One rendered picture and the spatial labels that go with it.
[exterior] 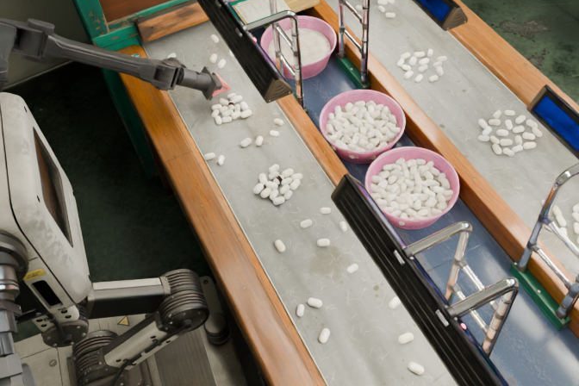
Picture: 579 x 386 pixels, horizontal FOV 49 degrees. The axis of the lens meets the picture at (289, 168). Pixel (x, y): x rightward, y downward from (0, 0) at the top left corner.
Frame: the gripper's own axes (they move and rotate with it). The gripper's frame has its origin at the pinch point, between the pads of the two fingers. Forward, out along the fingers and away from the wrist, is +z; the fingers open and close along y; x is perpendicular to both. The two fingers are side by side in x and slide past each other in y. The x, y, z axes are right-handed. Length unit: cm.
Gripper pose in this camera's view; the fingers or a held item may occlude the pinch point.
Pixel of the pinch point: (227, 88)
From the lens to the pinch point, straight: 214.2
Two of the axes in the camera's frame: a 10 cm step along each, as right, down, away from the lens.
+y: -4.5, -6.8, 5.8
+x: -5.3, 7.3, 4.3
